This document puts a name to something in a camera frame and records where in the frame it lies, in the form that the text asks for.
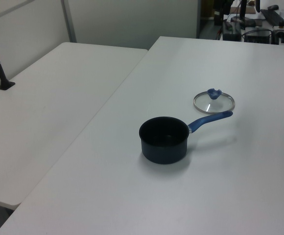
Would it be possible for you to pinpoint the glass lid with blue knob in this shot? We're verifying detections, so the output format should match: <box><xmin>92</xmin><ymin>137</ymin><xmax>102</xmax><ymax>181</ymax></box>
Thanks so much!
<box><xmin>193</xmin><ymin>88</ymin><xmax>236</xmax><ymax>115</ymax></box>

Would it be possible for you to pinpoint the black monitor stand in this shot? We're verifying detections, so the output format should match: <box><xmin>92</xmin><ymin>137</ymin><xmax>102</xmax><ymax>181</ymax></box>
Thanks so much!
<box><xmin>231</xmin><ymin>0</ymin><xmax>256</xmax><ymax>28</ymax></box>

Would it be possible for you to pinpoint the white side table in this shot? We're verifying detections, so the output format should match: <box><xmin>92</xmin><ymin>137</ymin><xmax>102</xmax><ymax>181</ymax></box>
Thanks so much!
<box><xmin>0</xmin><ymin>42</ymin><xmax>149</xmax><ymax>207</ymax></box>

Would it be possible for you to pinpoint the black keyboard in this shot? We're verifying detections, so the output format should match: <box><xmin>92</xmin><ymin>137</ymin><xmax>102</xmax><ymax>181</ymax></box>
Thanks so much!
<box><xmin>260</xmin><ymin>9</ymin><xmax>284</xmax><ymax>28</ymax></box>

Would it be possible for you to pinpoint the grey metal partition post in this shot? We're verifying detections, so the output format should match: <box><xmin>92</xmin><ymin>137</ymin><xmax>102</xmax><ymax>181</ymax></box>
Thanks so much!
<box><xmin>61</xmin><ymin>0</ymin><xmax>78</xmax><ymax>44</ymax></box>

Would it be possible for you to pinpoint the dark saucepan with blue handle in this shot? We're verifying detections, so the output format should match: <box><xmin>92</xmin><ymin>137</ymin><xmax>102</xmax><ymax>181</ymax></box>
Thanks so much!
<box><xmin>139</xmin><ymin>110</ymin><xmax>234</xmax><ymax>165</ymax></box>

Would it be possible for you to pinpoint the black electronics box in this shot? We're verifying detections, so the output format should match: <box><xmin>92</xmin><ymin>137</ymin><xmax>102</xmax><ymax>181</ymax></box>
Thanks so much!
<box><xmin>222</xmin><ymin>20</ymin><xmax>241</xmax><ymax>41</ymax></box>

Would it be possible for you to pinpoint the dark control unit with cables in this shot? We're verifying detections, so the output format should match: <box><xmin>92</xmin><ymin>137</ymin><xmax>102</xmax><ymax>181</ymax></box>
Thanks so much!
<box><xmin>244</xmin><ymin>26</ymin><xmax>273</xmax><ymax>44</ymax></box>

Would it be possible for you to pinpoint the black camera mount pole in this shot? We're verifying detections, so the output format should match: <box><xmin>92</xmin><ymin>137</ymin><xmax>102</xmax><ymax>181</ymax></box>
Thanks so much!
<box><xmin>0</xmin><ymin>21</ymin><xmax>16</xmax><ymax>91</ymax></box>

